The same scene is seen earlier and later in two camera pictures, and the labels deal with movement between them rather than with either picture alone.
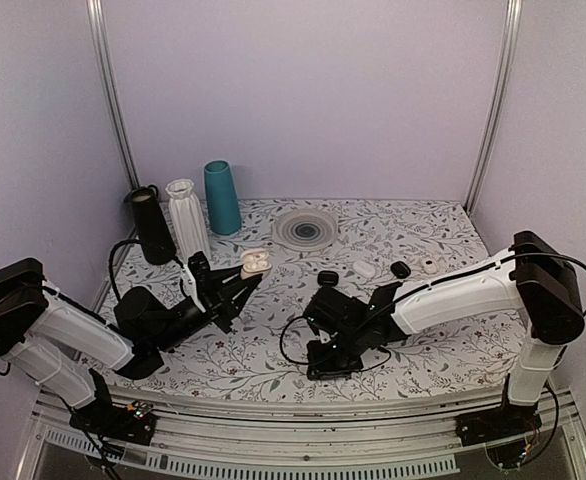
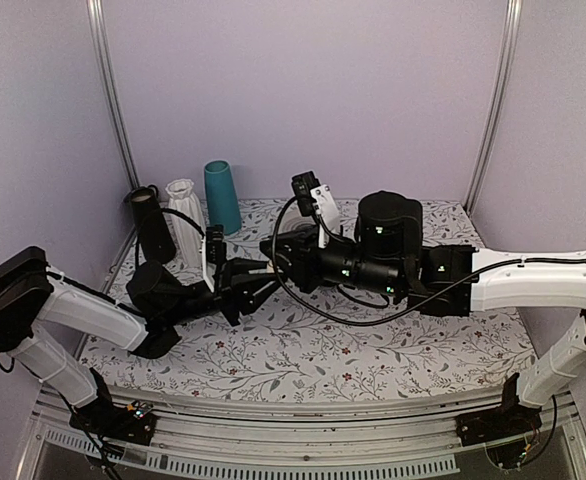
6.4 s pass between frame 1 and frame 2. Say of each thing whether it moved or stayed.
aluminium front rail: stayed
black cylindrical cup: stayed
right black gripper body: moved
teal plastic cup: stayed
